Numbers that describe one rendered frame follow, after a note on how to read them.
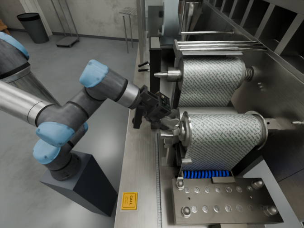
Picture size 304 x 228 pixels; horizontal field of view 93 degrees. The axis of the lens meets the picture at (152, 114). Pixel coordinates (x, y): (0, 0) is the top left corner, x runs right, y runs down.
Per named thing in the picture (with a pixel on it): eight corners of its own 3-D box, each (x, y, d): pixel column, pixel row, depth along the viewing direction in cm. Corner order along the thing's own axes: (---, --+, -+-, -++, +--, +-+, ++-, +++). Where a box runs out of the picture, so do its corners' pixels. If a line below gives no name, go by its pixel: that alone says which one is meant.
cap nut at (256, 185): (249, 180, 63) (255, 177, 60) (258, 180, 63) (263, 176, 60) (254, 189, 61) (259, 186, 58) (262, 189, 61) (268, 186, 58)
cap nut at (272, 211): (261, 205, 57) (268, 203, 54) (270, 205, 57) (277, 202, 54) (266, 216, 54) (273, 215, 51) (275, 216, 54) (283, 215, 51)
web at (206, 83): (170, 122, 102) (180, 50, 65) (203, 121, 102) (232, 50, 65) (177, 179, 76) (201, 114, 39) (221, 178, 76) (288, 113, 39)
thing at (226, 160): (179, 169, 67) (187, 150, 54) (230, 169, 68) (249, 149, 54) (180, 170, 67) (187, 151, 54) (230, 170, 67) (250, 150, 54)
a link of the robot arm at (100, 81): (85, 68, 43) (94, 50, 37) (117, 87, 48) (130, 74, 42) (73, 88, 39) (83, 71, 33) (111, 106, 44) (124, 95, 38)
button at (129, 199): (123, 193, 72) (122, 192, 70) (137, 193, 72) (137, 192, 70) (121, 210, 67) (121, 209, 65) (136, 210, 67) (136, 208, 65)
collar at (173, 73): (166, 77, 70) (167, 64, 65) (178, 77, 70) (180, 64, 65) (167, 84, 65) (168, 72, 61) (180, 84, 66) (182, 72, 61)
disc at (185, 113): (179, 127, 65) (184, 102, 55) (180, 127, 65) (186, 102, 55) (185, 158, 55) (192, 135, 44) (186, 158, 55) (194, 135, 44)
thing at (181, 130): (178, 143, 56) (177, 125, 60) (184, 143, 56) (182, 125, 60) (182, 136, 49) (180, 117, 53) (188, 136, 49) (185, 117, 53)
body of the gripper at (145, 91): (173, 114, 45) (142, 96, 40) (155, 127, 50) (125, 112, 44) (171, 98, 50) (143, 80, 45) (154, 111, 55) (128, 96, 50)
